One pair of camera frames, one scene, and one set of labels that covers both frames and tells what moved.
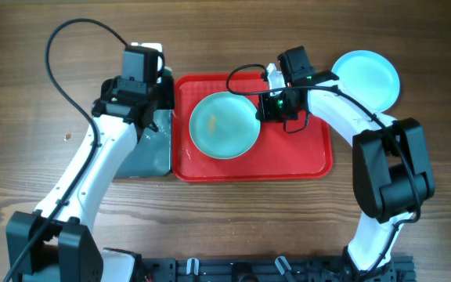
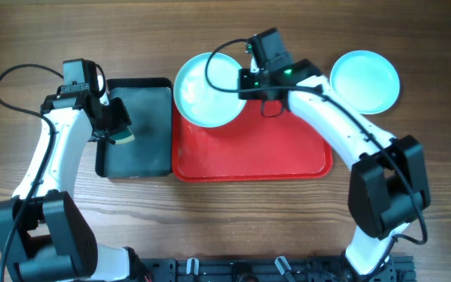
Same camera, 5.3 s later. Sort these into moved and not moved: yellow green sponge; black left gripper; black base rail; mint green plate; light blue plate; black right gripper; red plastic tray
Moved: black left gripper; yellow green sponge; mint green plate; black right gripper
Not moved: light blue plate; black base rail; red plastic tray
